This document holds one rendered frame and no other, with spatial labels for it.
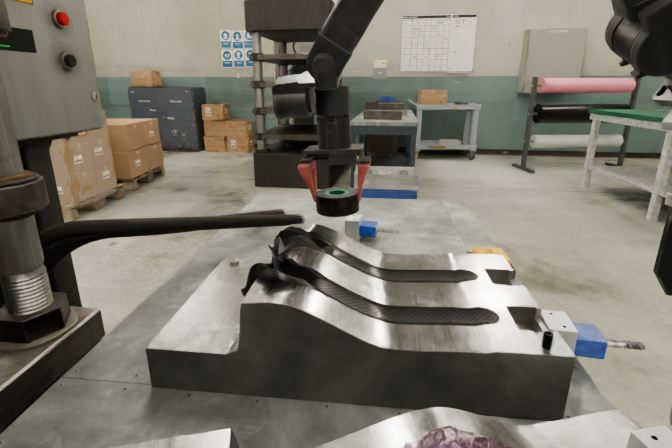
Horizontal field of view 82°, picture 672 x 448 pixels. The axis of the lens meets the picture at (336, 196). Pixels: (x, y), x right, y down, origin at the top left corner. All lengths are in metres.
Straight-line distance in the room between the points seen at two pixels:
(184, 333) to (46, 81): 0.60
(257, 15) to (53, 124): 3.69
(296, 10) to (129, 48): 4.65
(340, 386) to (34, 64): 0.79
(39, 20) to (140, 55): 7.34
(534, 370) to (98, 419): 0.50
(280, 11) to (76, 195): 2.64
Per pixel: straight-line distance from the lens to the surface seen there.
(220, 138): 7.19
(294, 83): 0.66
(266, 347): 0.50
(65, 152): 4.08
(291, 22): 4.39
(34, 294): 0.78
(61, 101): 0.99
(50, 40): 0.99
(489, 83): 7.02
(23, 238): 0.74
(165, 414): 0.56
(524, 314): 0.59
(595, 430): 0.50
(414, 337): 0.50
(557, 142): 6.17
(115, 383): 0.62
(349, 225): 0.94
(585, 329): 0.67
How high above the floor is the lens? 1.17
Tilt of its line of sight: 16 degrees down
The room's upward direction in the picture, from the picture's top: straight up
